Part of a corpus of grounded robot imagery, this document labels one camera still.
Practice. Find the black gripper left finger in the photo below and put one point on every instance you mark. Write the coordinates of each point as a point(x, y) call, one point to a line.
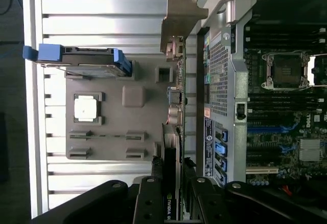
point(148, 203)

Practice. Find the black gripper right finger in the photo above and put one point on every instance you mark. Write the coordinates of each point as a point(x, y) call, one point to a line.
point(209, 203)

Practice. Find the grey parts rack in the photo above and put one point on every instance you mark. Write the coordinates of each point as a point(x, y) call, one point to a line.
point(115, 121)

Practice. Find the blue expansion slot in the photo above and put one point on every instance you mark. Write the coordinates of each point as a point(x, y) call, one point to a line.
point(263, 129)

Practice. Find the green motherboard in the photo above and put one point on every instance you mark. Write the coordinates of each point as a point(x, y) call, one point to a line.
point(291, 155)

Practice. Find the silver CPU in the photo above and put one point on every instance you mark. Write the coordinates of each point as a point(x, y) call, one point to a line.
point(86, 109)

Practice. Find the silver chipset heat sink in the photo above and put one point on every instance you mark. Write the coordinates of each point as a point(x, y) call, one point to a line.
point(310, 149)

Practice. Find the black PC case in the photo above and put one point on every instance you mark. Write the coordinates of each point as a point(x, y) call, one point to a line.
point(219, 80)

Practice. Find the CPU socket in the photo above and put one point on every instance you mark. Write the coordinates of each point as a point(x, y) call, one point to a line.
point(286, 70)

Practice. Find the hard disk in blue carrier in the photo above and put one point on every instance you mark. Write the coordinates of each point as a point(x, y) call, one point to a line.
point(87, 55)

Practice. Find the metal socket cover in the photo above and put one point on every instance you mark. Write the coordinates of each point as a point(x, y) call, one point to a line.
point(320, 70)

